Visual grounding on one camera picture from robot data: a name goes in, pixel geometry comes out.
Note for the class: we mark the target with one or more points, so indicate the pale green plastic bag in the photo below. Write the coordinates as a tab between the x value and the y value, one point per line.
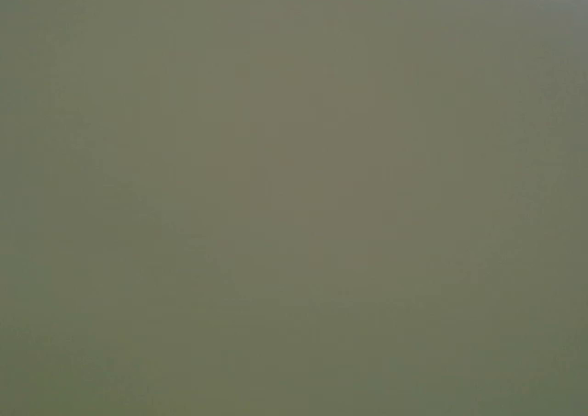
293	207

